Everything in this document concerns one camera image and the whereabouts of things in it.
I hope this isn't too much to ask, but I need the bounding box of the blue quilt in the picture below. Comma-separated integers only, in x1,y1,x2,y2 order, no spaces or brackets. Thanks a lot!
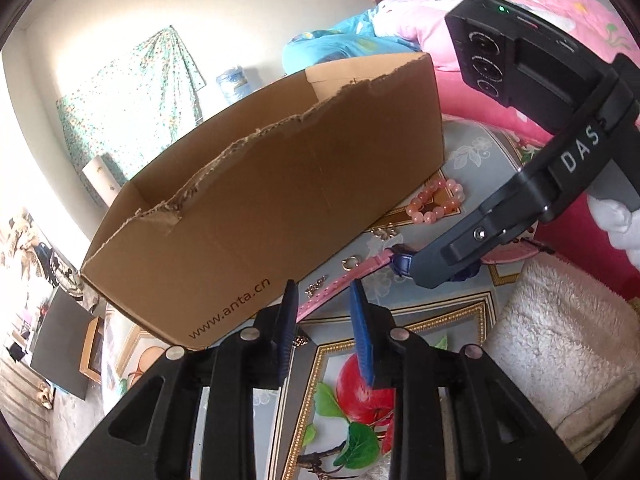
281,7,426,78

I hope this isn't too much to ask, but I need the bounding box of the pink bead bracelet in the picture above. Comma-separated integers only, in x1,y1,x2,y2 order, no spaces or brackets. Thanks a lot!
406,177,466,225

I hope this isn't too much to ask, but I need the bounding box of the blue water bottle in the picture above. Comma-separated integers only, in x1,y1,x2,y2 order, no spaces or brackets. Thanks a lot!
216,66,251,106

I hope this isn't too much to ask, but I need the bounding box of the pile of clothes and bags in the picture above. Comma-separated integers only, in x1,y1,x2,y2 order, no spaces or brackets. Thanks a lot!
0,210,81,306

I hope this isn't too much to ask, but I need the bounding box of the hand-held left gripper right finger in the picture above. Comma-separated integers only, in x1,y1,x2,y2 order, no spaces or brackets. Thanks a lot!
350,280,588,480

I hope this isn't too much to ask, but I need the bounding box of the person's right hand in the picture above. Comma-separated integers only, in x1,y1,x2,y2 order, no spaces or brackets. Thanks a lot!
587,195,640,251

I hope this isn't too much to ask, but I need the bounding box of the brown cardboard box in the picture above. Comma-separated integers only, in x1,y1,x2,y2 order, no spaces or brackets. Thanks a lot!
80,52,446,351

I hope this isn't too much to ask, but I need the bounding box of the green floral cloth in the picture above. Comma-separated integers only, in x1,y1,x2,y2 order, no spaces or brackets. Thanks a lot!
56,25,207,208

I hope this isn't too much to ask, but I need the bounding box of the white fluffy towel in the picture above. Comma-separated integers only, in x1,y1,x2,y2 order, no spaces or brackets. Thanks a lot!
482,255,640,453

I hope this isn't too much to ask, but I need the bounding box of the black cabinet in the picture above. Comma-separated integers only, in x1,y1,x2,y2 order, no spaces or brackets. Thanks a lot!
30,287,96,401

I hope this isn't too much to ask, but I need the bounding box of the pink strap smartwatch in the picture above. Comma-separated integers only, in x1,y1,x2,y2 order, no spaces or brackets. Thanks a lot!
296,239,553,323

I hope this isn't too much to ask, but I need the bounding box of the fruit print tablecloth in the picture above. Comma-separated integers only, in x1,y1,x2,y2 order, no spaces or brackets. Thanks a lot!
102,120,551,480

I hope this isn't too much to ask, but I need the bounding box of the wooden frame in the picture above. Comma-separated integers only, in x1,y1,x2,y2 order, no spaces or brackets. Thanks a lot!
80,316,107,386

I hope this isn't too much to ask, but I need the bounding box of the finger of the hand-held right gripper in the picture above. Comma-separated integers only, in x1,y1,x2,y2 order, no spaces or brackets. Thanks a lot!
411,172,548,290

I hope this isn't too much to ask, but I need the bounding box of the pink quilt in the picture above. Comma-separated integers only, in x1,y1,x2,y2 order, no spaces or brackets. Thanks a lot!
372,0,640,281

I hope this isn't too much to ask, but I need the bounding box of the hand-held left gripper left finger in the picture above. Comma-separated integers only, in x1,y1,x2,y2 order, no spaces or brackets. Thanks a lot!
59,280,301,480

